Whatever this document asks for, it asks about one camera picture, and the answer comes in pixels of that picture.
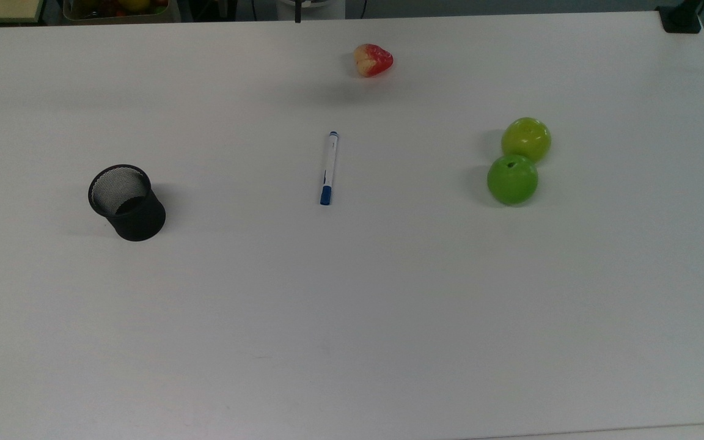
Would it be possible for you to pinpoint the blue and white marker pen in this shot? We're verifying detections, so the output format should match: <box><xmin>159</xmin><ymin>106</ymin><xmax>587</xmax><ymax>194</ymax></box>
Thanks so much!
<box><xmin>319</xmin><ymin>130</ymin><xmax>340</xmax><ymax>207</ymax></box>

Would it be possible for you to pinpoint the black mesh pen cup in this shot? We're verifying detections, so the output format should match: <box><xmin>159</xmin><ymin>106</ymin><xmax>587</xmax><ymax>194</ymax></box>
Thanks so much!
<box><xmin>87</xmin><ymin>164</ymin><xmax>167</xmax><ymax>242</ymax></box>

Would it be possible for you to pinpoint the red and cream toy fruit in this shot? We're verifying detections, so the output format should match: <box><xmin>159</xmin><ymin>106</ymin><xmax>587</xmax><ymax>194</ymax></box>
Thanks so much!
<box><xmin>353</xmin><ymin>43</ymin><xmax>394</xmax><ymax>78</ymax></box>

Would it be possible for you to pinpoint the clear box of toy fruit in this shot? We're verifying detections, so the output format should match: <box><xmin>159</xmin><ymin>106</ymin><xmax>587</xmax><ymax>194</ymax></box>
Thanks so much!
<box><xmin>62</xmin><ymin>0</ymin><xmax>174</xmax><ymax>24</ymax></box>

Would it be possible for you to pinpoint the yellow-green toy apple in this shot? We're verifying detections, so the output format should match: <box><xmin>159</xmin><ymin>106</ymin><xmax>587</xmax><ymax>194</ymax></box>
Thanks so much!
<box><xmin>501</xmin><ymin>117</ymin><xmax>552</xmax><ymax>164</ymax></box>

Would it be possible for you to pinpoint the green toy apple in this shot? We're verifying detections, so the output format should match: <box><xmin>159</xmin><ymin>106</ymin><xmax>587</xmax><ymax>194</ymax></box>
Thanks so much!
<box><xmin>487</xmin><ymin>155</ymin><xmax>539</xmax><ymax>206</ymax></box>

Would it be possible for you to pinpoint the black table clamp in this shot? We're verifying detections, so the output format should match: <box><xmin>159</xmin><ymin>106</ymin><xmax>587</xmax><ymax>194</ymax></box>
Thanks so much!
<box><xmin>656</xmin><ymin>0</ymin><xmax>704</xmax><ymax>34</ymax></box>

